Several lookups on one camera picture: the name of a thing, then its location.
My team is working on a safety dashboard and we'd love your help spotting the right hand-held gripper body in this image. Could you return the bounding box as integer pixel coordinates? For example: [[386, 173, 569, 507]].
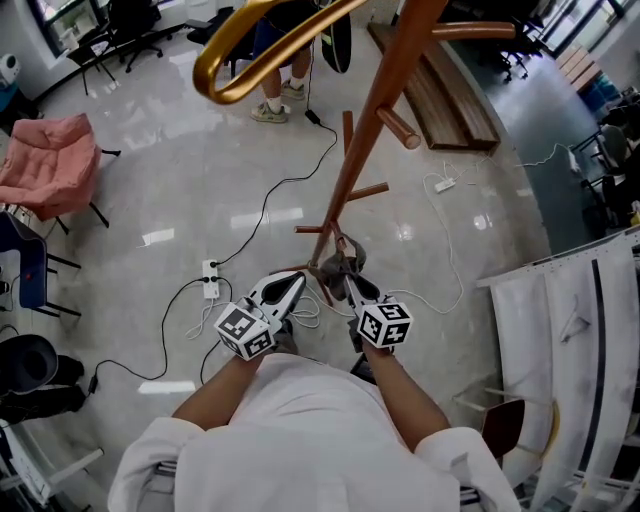
[[347, 298, 415, 354]]

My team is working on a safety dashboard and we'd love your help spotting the black framed window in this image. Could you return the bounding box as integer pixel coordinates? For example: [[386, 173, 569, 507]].
[[38, 0, 112, 54]]

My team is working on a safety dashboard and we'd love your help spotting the grey wire hanger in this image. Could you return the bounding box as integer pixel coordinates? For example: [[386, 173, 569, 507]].
[[558, 293, 590, 345]]

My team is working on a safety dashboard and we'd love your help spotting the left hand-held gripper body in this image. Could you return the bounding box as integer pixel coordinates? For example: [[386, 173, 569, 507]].
[[213, 294, 294, 362]]

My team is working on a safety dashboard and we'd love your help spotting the small brown chair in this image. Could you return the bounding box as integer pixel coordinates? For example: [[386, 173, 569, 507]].
[[65, 33, 122, 97]]

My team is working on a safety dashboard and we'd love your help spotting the brown wooden platform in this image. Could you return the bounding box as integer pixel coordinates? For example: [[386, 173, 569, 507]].
[[367, 21, 502, 152]]

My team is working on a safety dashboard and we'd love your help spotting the grey cap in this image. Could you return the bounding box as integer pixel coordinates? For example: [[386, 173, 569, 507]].
[[318, 237, 369, 302]]

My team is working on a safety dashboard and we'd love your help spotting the pink cushioned armchair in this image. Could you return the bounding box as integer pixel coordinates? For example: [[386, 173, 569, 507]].
[[0, 112, 122, 236]]

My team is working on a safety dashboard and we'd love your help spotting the white perforated metal shelf frame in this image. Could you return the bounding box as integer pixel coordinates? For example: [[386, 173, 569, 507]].
[[475, 227, 640, 289]]

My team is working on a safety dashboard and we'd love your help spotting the person's right forearm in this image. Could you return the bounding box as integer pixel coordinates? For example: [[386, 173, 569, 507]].
[[361, 344, 452, 454]]

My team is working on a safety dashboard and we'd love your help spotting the blue chair with black legs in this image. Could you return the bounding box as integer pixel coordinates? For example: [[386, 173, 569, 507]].
[[0, 210, 83, 319]]

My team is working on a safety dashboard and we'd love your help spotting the black equipment pile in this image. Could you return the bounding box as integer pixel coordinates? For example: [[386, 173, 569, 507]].
[[0, 332, 87, 427]]

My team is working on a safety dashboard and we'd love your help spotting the brown wooden coat rack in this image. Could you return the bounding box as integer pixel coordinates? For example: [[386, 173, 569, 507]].
[[272, 0, 517, 308]]

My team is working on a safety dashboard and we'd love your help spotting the long white cable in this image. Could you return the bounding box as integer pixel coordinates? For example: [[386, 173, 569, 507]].
[[394, 171, 465, 315]]

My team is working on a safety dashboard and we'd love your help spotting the thin white cable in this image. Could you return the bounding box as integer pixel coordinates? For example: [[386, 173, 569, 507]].
[[449, 142, 577, 187]]

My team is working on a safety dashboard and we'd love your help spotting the person's left forearm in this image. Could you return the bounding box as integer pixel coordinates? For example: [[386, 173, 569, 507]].
[[171, 352, 264, 432]]

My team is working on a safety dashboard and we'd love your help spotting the dark brown chair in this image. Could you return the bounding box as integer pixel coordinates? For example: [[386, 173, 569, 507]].
[[452, 387, 560, 462]]

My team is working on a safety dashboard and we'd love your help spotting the gold clothes hanger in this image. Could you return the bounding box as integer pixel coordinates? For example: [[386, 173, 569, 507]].
[[192, 0, 370, 106]]

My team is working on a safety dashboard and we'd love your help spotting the person's white shirt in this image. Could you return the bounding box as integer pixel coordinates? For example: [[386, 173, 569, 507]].
[[107, 352, 522, 512]]

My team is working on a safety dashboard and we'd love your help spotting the black cable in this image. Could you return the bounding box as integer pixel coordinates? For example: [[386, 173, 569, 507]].
[[215, 119, 340, 267], [92, 276, 207, 382], [199, 275, 235, 386]]

